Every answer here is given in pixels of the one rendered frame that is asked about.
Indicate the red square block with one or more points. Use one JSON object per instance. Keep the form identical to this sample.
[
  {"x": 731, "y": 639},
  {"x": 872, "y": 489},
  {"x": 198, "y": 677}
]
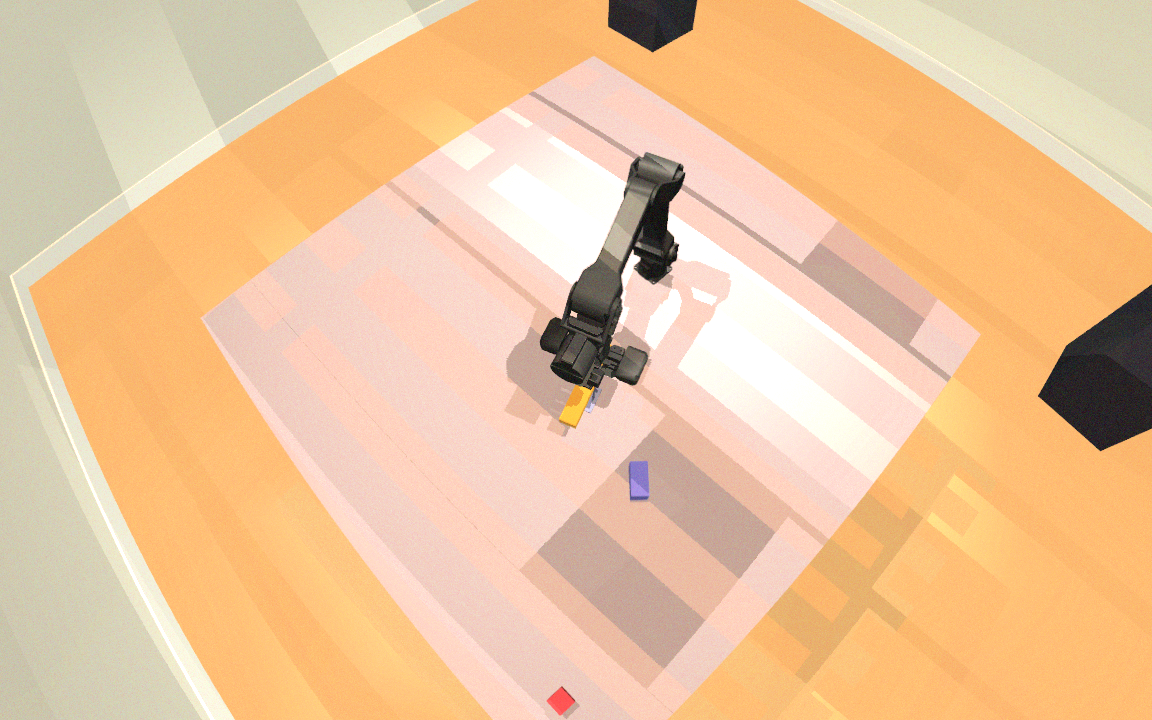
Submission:
[{"x": 561, "y": 700}]

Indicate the yellow bar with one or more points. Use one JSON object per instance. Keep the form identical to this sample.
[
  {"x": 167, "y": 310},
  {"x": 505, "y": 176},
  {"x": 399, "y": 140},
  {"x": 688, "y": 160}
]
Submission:
[{"x": 575, "y": 406}]

